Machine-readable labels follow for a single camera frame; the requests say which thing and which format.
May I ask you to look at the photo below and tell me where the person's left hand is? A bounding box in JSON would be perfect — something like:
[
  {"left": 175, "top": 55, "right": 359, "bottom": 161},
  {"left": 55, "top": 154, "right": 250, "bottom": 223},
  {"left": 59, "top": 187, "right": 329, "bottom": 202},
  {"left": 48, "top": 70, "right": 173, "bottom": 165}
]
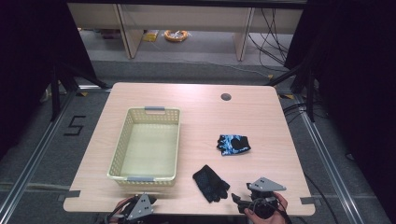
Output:
[{"left": 113, "top": 197, "right": 135, "bottom": 219}]

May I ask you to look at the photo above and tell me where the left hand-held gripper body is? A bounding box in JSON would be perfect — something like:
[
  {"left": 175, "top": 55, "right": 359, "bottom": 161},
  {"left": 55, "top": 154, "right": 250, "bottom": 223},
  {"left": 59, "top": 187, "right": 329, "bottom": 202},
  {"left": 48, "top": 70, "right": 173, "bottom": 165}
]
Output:
[{"left": 120, "top": 192, "right": 156, "bottom": 222}]

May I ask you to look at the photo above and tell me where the aluminium floor rail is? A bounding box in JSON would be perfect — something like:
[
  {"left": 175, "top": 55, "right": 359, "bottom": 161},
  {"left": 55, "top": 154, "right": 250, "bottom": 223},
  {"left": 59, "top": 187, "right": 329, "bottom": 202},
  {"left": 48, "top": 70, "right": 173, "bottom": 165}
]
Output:
[
  {"left": 0, "top": 90, "right": 78, "bottom": 218},
  {"left": 294, "top": 92, "right": 366, "bottom": 224}
]

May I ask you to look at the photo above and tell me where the blue patterned fingerless glove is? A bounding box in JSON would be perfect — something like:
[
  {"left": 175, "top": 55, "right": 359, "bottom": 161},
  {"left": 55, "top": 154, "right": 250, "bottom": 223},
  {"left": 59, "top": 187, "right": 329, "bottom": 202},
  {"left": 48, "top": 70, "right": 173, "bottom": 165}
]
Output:
[{"left": 216, "top": 133, "right": 252, "bottom": 157}]

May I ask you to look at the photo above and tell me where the beige desk with panel legs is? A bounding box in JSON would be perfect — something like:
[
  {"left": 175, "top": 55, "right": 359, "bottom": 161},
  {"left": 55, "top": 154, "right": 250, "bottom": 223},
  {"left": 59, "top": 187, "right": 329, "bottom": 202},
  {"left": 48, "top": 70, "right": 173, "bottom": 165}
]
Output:
[{"left": 66, "top": 3, "right": 304, "bottom": 62}]

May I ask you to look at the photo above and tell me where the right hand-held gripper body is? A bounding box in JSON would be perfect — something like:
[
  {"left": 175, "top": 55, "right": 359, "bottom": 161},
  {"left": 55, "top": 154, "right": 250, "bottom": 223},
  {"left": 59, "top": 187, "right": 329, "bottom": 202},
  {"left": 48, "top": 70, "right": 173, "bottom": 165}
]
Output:
[{"left": 246, "top": 176, "right": 288, "bottom": 219}]

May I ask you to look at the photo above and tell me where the orange coiled cable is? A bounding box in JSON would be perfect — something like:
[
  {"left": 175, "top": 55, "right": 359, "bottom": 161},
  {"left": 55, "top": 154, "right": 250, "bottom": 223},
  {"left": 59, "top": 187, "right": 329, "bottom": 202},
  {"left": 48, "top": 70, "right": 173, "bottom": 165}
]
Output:
[{"left": 163, "top": 29, "right": 190, "bottom": 43}]

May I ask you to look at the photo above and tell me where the person's right hand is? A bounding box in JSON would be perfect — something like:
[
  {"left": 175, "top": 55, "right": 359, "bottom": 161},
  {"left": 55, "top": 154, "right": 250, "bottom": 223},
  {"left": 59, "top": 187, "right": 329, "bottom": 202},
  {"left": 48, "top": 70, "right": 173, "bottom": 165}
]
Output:
[{"left": 244, "top": 191, "right": 290, "bottom": 224}]

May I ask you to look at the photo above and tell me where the black floor cable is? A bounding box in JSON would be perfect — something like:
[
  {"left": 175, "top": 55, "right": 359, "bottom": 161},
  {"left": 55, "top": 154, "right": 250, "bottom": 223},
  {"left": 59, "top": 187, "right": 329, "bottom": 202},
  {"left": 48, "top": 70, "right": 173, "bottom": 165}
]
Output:
[{"left": 303, "top": 172, "right": 341, "bottom": 224}]

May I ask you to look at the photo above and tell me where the yellow packet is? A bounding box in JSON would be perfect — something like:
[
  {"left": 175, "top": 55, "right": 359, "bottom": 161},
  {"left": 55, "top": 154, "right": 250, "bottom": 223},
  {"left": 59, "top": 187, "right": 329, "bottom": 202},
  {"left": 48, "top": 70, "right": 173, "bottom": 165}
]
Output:
[{"left": 142, "top": 29, "right": 160, "bottom": 43}]

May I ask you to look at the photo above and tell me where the black metal stand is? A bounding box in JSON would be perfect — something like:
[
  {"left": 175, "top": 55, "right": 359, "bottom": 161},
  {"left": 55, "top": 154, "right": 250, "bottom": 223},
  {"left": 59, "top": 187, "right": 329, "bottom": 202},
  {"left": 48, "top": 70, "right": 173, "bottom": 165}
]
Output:
[
  {"left": 263, "top": 61, "right": 316, "bottom": 123},
  {"left": 49, "top": 61, "right": 110, "bottom": 122}
]

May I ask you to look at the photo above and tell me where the cream plastic perforated basket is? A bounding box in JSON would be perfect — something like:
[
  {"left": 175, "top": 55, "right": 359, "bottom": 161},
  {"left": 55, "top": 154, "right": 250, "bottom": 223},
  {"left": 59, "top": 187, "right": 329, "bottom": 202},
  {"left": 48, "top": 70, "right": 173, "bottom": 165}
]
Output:
[{"left": 106, "top": 105, "right": 181, "bottom": 188}]

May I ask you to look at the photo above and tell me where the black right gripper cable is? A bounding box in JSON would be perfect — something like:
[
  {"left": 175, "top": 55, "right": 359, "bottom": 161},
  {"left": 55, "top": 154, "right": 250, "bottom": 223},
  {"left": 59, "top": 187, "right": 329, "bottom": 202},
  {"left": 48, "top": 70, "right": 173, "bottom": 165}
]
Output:
[{"left": 248, "top": 197, "right": 294, "bottom": 224}]

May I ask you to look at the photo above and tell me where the black floor cables bundle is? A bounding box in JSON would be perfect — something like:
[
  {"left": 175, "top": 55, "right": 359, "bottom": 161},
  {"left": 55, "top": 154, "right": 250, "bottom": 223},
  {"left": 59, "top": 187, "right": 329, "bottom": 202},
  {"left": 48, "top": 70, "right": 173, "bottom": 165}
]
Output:
[{"left": 247, "top": 7, "right": 291, "bottom": 67}]

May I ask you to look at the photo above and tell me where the black curtain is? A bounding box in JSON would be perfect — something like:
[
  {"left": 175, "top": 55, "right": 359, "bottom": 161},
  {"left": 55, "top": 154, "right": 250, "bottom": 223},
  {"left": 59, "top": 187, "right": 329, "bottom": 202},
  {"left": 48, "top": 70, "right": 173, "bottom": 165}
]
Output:
[
  {"left": 283, "top": 0, "right": 396, "bottom": 216},
  {"left": 0, "top": 0, "right": 97, "bottom": 160}
]

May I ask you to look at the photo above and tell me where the black fingerless glove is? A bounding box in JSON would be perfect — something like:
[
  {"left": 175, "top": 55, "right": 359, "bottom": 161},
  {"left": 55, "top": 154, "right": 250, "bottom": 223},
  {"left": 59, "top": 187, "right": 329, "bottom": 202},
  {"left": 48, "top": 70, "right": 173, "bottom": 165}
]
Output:
[{"left": 191, "top": 164, "right": 232, "bottom": 203}]

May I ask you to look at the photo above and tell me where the thin white floor cable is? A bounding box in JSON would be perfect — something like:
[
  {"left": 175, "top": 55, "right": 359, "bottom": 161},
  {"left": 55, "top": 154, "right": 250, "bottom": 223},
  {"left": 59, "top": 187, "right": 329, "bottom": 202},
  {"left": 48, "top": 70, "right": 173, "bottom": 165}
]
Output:
[{"left": 148, "top": 41, "right": 273, "bottom": 78}]

